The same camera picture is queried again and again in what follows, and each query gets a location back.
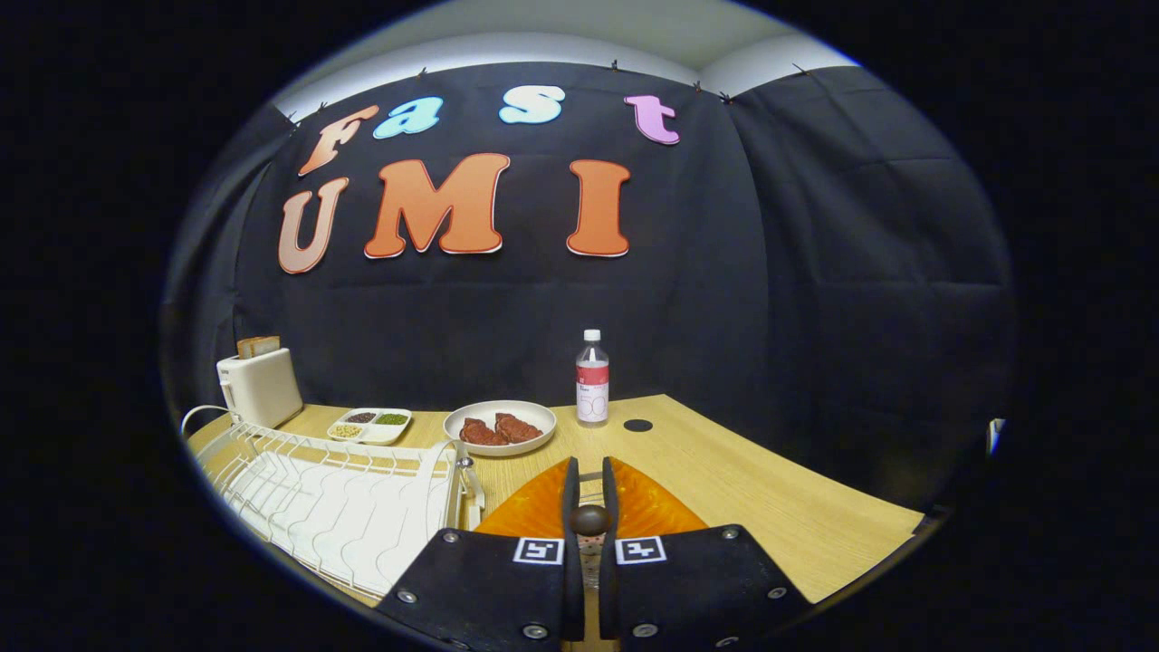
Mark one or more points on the clear red-label water bottle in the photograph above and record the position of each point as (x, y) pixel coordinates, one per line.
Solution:
(592, 380)

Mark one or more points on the green beans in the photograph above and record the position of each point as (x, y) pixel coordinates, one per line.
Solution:
(392, 419)

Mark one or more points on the red meat piece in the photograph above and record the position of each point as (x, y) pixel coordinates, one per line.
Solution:
(519, 427)
(480, 432)

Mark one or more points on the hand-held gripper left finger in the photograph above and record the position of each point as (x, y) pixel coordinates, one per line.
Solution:
(572, 580)

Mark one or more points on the yellow beans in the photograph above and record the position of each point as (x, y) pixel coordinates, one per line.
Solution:
(346, 431)

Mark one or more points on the white toaster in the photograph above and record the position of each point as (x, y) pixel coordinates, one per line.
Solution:
(263, 389)

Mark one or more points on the dark brown beans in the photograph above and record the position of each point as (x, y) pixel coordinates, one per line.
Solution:
(361, 417)

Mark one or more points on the toast bread slice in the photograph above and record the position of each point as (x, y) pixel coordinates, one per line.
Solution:
(246, 349)
(267, 345)

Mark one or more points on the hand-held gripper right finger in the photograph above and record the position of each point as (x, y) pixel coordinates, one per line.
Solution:
(608, 589)

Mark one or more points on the white round plate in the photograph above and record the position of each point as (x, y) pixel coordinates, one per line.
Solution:
(534, 417)

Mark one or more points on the white compartment tray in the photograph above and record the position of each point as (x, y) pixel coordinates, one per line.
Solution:
(385, 434)

